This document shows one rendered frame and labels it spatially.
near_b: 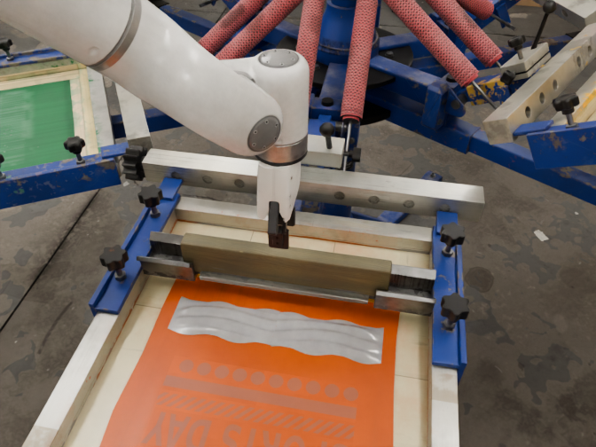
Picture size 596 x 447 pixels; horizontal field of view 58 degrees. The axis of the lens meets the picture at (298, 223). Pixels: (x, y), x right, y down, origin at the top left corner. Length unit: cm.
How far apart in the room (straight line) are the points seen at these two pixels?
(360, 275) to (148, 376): 37
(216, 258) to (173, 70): 45
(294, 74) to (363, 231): 45
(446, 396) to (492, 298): 149
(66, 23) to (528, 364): 193
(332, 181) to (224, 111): 53
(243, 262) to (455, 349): 37
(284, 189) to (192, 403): 36
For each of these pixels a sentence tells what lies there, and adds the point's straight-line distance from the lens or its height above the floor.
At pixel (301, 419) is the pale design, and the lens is 84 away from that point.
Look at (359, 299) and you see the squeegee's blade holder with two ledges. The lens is 91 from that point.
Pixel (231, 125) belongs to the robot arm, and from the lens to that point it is 57.
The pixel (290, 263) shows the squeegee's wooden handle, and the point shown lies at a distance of 89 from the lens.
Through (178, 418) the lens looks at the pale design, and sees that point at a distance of 86.
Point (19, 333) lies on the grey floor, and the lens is 232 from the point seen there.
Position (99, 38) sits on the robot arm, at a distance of 52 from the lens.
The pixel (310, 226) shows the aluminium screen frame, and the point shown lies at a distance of 103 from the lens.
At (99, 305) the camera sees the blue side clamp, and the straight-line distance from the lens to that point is 95.
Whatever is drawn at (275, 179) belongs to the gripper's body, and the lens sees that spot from 72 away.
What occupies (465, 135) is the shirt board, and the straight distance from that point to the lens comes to 144.
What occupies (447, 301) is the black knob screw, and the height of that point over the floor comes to 106.
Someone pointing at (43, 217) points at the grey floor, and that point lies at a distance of 276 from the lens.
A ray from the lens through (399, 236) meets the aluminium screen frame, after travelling 103.
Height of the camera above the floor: 171
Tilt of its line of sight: 44 degrees down
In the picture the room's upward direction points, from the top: straight up
